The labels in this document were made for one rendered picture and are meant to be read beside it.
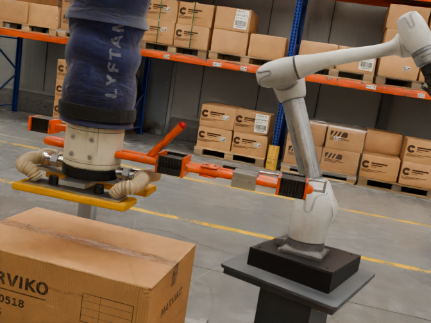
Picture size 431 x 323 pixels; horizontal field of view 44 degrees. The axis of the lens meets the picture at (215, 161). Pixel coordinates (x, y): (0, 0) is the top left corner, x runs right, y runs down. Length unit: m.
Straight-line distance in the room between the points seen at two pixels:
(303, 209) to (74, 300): 1.03
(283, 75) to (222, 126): 6.60
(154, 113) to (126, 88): 8.89
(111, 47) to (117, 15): 0.09
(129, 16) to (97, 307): 0.79
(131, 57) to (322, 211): 1.05
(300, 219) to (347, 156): 6.44
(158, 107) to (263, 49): 2.72
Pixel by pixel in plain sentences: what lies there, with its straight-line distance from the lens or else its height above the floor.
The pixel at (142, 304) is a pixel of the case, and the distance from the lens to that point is 1.43.
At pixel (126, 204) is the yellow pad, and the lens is 1.47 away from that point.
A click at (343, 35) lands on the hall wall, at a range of 9.89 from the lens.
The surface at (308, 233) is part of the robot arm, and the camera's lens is 2.17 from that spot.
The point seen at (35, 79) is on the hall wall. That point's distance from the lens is 11.58.
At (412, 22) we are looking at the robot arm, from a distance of 2.19.
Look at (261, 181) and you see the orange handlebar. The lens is 1.47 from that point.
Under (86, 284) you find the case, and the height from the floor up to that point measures 0.91.
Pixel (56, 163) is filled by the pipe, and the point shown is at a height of 1.17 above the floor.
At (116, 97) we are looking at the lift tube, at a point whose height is 1.40.
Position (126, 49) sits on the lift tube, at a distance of 1.51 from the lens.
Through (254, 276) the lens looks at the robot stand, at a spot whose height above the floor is 0.75.
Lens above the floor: 1.53
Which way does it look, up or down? 10 degrees down
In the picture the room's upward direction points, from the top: 9 degrees clockwise
